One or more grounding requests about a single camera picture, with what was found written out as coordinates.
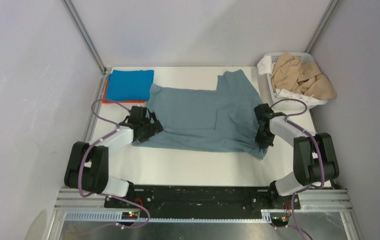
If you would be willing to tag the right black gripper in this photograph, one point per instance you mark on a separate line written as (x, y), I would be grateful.
(262, 143)

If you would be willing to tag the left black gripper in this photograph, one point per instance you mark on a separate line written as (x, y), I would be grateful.
(154, 128)

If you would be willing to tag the grey-blue t-shirt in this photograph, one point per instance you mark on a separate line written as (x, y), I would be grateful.
(220, 121)

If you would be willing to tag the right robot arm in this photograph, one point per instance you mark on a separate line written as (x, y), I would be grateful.
(314, 158)

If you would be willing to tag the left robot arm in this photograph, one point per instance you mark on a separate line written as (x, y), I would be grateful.
(88, 166)

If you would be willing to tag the folded blue t-shirt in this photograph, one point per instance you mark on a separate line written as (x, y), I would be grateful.
(129, 85)

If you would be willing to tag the folded orange t-shirt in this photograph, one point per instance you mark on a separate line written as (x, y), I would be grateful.
(105, 101)

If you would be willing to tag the beige crumpled t-shirt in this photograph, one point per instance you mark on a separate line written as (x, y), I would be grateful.
(289, 73)

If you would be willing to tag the right controller board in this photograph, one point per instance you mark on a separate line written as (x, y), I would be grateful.
(280, 222)

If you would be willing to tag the controller board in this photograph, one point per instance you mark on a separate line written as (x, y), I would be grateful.
(130, 215)
(280, 222)

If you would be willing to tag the left controller board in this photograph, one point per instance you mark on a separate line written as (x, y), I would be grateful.
(130, 215)

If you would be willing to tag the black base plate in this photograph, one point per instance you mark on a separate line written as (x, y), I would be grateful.
(204, 202)

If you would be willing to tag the aluminium frame rail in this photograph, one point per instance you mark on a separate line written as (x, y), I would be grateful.
(92, 208)

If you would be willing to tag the left corner aluminium post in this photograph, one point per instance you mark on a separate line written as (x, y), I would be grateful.
(80, 26)

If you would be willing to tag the corner aluminium post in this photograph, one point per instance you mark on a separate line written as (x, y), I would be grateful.
(80, 26)
(325, 19)

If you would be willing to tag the right corner aluminium post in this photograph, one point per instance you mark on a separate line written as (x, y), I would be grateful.
(325, 19)

